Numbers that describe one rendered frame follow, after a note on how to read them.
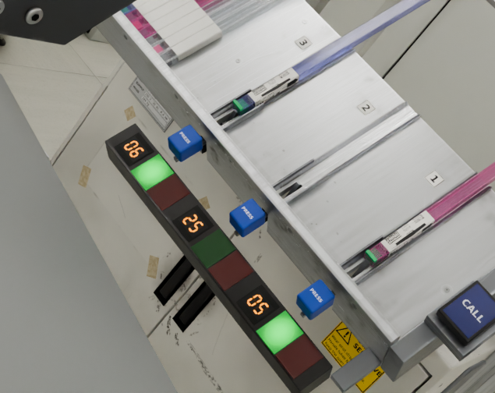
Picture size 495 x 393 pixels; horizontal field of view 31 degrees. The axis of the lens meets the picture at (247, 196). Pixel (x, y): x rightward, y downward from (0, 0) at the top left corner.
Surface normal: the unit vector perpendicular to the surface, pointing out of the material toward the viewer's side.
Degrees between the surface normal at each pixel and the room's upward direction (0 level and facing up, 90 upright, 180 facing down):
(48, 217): 0
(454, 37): 90
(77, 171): 90
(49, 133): 0
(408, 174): 46
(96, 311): 0
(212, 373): 90
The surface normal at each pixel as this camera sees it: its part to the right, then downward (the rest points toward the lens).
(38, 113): 0.59, -0.71
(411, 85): -0.55, 0.02
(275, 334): 0.01, -0.48
